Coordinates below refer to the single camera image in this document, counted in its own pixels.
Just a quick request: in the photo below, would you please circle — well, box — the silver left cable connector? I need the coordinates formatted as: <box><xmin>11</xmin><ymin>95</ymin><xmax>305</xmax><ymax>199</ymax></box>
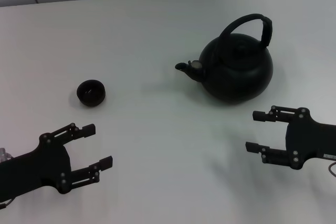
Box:
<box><xmin>0</xmin><ymin>147</ymin><xmax>13</xmax><ymax>163</ymax></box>

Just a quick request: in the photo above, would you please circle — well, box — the small black teacup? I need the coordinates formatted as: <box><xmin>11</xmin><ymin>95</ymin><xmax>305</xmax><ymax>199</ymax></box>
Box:
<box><xmin>76</xmin><ymin>79</ymin><xmax>107</xmax><ymax>108</ymax></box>

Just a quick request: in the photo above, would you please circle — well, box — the black round teapot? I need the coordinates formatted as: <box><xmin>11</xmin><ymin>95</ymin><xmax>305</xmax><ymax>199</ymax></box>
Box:
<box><xmin>175</xmin><ymin>13</ymin><xmax>274</xmax><ymax>104</ymax></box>

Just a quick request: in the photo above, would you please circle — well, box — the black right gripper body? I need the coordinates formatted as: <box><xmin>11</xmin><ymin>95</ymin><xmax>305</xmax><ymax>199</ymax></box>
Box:
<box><xmin>286</xmin><ymin>114</ymin><xmax>336</xmax><ymax>170</ymax></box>

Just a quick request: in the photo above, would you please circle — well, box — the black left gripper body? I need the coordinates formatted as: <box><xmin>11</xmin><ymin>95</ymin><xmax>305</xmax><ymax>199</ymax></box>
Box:
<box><xmin>0</xmin><ymin>135</ymin><xmax>73</xmax><ymax>195</ymax></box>

